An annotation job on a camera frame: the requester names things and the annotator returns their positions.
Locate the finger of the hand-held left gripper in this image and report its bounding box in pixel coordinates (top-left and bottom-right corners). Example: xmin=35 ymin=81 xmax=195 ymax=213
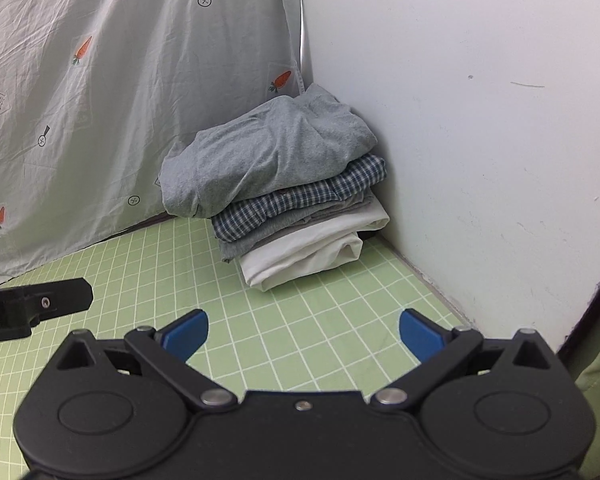
xmin=26 ymin=277 xmax=94 ymax=325

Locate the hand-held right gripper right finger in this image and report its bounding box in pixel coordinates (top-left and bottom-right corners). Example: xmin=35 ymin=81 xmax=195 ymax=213
xmin=370 ymin=309 xmax=552 ymax=411

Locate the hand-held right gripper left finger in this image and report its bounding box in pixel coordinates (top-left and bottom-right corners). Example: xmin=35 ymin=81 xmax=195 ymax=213
xmin=55 ymin=309 xmax=238 ymax=411

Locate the grey zip hoodie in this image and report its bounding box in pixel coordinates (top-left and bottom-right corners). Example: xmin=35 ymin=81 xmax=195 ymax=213
xmin=158 ymin=83 xmax=379 ymax=219

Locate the folded white garment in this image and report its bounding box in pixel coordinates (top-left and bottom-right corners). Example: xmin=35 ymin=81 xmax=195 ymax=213
xmin=238 ymin=197 xmax=391 ymax=291

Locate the folded blue plaid shirt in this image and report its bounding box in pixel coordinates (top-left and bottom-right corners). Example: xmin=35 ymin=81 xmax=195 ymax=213
xmin=211 ymin=154 xmax=387 ymax=242

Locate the folded grey garment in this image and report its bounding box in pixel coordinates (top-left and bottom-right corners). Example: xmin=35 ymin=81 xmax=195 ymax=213
xmin=219 ymin=187 xmax=381 ymax=263

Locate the white carrot print sheet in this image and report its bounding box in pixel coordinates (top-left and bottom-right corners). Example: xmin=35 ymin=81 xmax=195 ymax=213
xmin=0 ymin=0 xmax=313 ymax=293

